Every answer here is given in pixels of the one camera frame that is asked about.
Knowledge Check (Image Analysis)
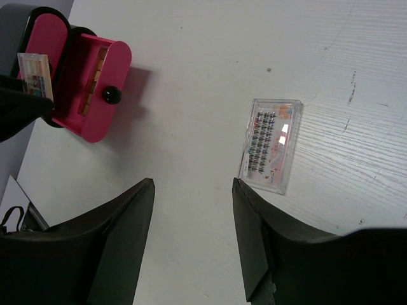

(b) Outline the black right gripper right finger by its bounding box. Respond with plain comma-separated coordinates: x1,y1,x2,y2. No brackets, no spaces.
232,179,406,304

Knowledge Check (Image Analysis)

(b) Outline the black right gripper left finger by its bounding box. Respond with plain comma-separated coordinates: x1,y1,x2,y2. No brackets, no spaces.
1,178,155,304

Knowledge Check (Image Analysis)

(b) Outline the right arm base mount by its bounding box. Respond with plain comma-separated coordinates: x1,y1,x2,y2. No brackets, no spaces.
1,203,50,236

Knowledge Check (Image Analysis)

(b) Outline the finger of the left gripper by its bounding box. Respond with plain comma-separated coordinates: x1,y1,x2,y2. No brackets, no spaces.
1,75,53,142

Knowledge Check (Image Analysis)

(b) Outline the colourful glitter eyeshadow palette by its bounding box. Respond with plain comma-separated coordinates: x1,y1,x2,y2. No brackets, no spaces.
17,53,53,101

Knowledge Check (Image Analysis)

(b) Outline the long brown eyeshadow palette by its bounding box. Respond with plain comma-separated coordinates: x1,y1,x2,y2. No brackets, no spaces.
79,47,107,116

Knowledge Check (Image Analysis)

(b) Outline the pink black makeup drawer organizer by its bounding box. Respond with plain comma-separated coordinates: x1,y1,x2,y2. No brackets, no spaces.
1,3,132,143

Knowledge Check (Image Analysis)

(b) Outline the clear false eyelash box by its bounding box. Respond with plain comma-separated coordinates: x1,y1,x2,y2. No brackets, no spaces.
237,98,303,194

